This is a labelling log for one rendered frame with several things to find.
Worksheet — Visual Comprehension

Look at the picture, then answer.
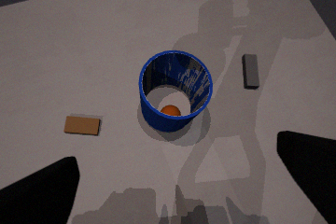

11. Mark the blue mug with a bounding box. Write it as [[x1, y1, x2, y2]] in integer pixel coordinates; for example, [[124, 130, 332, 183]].
[[138, 50, 213, 133]]

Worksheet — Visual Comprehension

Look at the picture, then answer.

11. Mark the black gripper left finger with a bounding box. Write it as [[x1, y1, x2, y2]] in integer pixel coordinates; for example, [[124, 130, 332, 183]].
[[0, 157, 79, 224]]

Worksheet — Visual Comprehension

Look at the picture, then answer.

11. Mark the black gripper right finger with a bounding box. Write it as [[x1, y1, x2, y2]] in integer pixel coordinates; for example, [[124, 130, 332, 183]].
[[277, 131, 336, 224]]

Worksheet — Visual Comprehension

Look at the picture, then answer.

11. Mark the brown rectangular block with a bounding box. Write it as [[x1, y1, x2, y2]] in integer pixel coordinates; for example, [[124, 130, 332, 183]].
[[63, 116, 100, 135]]

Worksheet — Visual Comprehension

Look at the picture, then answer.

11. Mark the dark brown ball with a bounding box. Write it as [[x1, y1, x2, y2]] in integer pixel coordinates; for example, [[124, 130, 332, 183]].
[[161, 105, 181, 117]]

